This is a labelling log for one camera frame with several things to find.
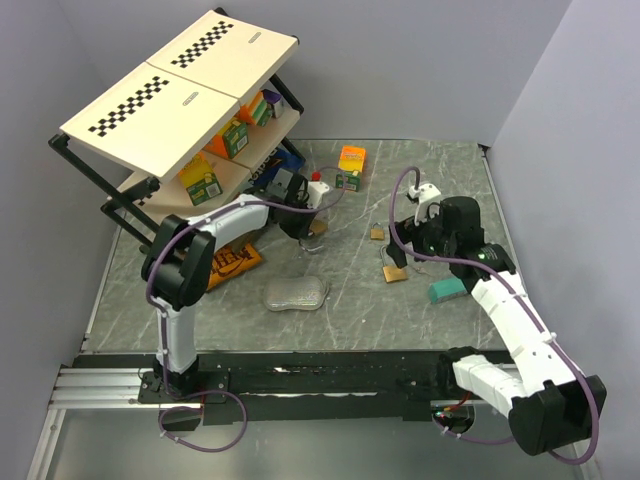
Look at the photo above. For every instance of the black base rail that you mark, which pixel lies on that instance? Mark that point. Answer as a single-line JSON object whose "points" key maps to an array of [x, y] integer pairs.
{"points": [[273, 386]]}

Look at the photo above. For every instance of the large brass padlock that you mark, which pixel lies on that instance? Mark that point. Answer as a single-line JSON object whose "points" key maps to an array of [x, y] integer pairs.
{"points": [[391, 272], [313, 242]]}

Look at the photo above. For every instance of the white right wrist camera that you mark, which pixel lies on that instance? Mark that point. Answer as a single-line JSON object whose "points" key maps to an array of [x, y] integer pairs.
{"points": [[423, 196]]}

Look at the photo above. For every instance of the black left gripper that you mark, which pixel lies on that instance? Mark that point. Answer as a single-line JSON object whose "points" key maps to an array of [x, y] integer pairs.
{"points": [[301, 231]]}

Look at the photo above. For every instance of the cream black two-tier shelf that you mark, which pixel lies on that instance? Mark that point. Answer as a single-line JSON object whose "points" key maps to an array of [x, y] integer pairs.
{"points": [[132, 141]]}

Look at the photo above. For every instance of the teal rectangular box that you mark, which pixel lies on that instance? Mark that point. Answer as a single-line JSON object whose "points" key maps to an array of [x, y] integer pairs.
{"points": [[445, 290]]}

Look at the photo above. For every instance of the yellow green box lower shelf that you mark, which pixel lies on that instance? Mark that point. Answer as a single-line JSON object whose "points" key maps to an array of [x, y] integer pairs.
{"points": [[199, 180]]}

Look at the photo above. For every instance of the purple white small box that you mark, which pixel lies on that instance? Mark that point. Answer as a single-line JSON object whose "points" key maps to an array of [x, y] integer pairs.
{"points": [[275, 102]]}

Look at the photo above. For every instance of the orange snack bag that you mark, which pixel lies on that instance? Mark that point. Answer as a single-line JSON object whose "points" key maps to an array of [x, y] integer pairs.
{"points": [[227, 264]]}

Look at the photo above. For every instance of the orange green box upper right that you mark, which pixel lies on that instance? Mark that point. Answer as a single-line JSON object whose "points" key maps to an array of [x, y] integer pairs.
{"points": [[257, 112]]}

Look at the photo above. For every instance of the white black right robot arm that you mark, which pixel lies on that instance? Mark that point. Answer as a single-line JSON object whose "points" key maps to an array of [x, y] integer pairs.
{"points": [[549, 403]]}

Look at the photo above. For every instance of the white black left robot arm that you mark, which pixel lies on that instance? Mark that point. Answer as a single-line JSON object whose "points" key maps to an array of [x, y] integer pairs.
{"points": [[178, 266]]}

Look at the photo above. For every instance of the orange green box middle shelf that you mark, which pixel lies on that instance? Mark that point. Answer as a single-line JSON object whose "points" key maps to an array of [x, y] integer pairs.
{"points": [[230, 140]]}

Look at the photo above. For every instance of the aluminium table frame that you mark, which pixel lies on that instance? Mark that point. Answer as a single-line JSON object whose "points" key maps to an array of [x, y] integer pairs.
{"points": [[103, 432]]}

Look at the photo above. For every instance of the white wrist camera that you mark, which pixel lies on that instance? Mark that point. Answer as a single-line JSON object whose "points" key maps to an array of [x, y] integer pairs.
{"points": [[317, 189], [423, 196]]}

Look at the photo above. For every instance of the orange green box on table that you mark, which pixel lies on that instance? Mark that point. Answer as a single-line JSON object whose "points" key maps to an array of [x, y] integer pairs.
{"points": [[351, 164]]}

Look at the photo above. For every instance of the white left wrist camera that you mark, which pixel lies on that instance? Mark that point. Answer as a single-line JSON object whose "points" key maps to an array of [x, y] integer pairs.
{"points": [[317, 189]]}

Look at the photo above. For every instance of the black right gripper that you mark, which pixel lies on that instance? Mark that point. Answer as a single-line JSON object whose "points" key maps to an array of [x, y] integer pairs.
{"points": [[408, 231]]}

